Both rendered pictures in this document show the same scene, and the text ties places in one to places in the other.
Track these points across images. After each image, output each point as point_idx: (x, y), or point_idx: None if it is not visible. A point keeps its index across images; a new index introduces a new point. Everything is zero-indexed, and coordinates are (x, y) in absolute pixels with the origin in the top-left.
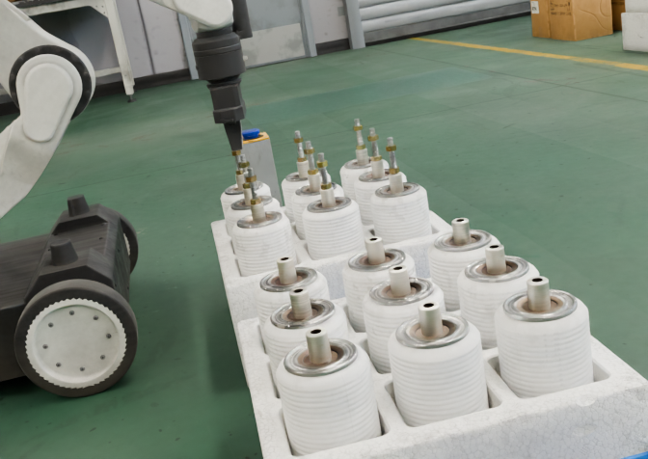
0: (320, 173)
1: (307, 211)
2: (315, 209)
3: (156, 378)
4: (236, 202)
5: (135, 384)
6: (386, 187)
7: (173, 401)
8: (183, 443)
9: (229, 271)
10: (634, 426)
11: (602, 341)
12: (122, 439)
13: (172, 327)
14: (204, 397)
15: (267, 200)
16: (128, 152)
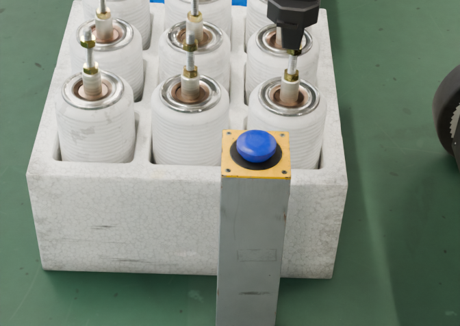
0: (166, 85)
1: None
2: None
3: (413, 148)
4: (303, 49)
5: (436, 148)
6: None
7: (388, 108)
8: (372, 59)
9: (321, 32)
10: None
11: (3, 42)
12: (427, 81)
13: (413, 250)
14: (356, 102)
15: (263, 35)
16: None
